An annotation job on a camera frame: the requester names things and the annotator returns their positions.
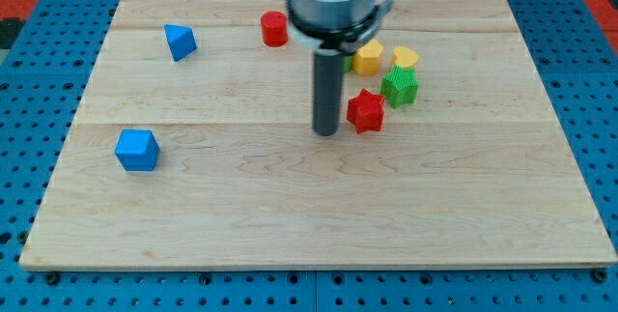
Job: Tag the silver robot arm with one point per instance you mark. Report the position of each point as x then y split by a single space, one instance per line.
331 27

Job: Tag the red star block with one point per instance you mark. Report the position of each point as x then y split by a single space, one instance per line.
365 111

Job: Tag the green star block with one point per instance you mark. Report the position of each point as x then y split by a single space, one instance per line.
400 86

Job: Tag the blue cube block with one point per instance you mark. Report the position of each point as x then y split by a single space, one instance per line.
137 150

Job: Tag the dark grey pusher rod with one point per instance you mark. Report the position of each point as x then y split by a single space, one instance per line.
328 72

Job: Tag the green block behind rod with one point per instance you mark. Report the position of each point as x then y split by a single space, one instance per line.
348 61

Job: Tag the yellow hexagon block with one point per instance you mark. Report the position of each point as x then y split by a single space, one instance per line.
367 59

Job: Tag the wooden board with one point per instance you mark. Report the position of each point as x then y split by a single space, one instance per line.
476 174

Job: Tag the red cylinder block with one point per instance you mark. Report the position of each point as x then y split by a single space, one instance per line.
274 28

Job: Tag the yellow heart block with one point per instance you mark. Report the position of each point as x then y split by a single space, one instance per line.
404 57

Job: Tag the blue triangular prism block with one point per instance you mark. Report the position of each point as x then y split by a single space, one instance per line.
180 40

